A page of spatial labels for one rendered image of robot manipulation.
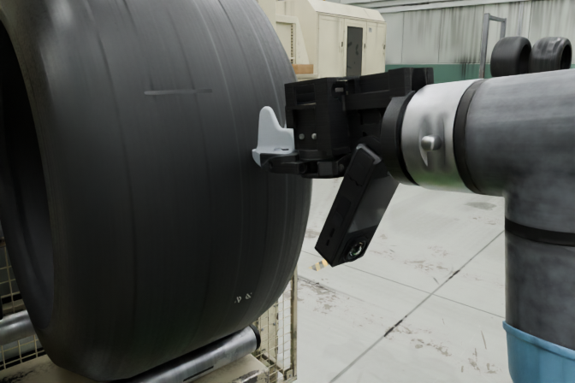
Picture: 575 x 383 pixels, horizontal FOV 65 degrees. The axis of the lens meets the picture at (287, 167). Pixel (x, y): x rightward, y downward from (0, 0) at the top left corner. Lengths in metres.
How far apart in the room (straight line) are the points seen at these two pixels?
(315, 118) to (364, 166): 0.06
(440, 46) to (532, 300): 12.00
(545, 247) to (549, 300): 0.03
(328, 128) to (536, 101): 0.15
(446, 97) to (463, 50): 11.74
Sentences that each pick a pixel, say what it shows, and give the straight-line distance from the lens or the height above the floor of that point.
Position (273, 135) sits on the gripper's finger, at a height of 1.27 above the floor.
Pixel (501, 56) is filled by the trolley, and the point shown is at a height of 1.44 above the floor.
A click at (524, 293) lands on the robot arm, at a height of 1.21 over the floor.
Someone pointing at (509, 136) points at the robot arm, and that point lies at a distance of 0.27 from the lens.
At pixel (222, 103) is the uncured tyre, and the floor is 1.29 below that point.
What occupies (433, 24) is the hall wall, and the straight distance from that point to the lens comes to 12.38.
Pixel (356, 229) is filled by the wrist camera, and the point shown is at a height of 1.20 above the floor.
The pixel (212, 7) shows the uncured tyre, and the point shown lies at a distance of 0.56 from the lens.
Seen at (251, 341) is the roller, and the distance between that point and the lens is 0.77.
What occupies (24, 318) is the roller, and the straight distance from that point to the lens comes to 0.92.
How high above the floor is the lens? 1.33
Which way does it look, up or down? 12 degrees down
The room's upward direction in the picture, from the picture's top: straight up
